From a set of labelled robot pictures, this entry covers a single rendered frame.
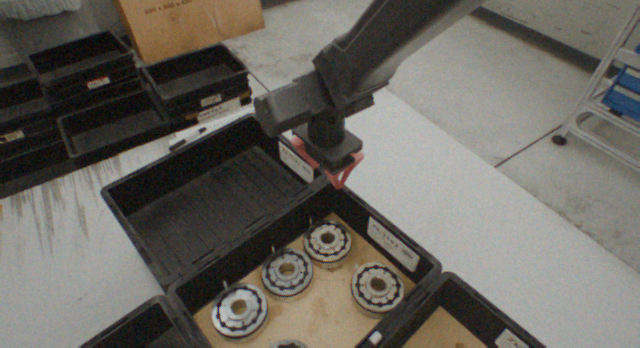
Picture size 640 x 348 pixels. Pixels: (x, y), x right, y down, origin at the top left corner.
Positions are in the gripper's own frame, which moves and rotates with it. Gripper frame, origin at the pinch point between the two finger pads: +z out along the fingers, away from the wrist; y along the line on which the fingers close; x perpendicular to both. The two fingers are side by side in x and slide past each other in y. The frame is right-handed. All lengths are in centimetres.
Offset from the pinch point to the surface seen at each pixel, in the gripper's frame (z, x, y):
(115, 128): 67, -15, -132
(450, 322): 23.6, 6.2, 27.3
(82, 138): 67, -29, -135
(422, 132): 38, 58, -18
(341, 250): 20.3, 0.1, 4.0
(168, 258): 22.6, -27.7, -19.8
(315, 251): 20.3, -4.1, 0.7
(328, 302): 23.1, -8.5, 9.6
